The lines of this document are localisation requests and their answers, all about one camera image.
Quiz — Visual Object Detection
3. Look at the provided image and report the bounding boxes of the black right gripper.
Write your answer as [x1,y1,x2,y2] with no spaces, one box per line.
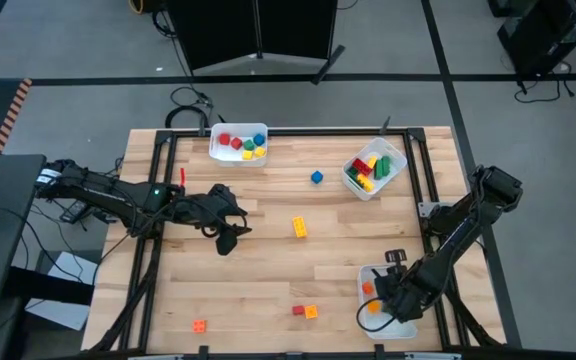
[371,248,434,321]

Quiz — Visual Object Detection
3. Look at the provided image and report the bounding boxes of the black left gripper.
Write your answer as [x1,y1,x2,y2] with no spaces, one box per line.
[187,183,253,257]

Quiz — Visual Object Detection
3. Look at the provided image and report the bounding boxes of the white plastic bin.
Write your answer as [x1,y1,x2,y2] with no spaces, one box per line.
[357,263,418,341]

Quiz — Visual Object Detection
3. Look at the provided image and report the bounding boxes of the white bin with paper label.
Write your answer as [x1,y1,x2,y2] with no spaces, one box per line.
[208,122,270,168]

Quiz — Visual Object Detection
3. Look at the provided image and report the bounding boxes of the grey partition base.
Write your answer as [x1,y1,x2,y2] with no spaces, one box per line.
[193,51,327,77]

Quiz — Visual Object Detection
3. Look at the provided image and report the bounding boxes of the black power brick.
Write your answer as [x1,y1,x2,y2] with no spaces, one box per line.
[59,199,89,225]

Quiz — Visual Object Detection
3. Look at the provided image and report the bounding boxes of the black partition foot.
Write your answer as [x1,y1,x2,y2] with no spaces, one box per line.
[311,44,347,86]

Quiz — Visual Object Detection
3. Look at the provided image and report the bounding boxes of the black partition panel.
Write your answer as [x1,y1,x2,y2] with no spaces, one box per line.
[258,0,340,61]
[166,0,259,72]

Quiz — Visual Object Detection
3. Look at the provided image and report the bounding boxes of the black side desk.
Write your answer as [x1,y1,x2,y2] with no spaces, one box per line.
[0,153,48,307]

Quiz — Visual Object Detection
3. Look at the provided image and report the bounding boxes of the black equipment rack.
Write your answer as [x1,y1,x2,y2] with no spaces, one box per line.
[487,0,576,79]

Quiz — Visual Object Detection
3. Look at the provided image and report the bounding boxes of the black right arm cable loop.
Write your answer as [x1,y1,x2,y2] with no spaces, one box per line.
[356,298,397,334]

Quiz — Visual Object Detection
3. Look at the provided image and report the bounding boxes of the coiled black cable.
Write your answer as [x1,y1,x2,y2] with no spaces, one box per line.
[164,86,215,130]

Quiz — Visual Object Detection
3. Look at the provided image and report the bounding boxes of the white bin with handle cutout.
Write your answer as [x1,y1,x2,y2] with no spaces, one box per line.
[341,137,409,202]

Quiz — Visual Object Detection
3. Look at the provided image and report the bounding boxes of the black floor cable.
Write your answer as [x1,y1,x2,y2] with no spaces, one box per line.
[512,59,576,105]

